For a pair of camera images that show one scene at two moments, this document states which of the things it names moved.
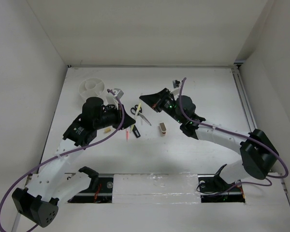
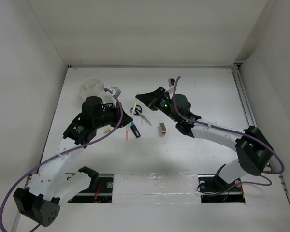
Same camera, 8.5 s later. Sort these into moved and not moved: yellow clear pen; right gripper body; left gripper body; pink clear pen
Moved: yellow clear pen
Not moved: left gripper body; pink clear pen; right gripper body
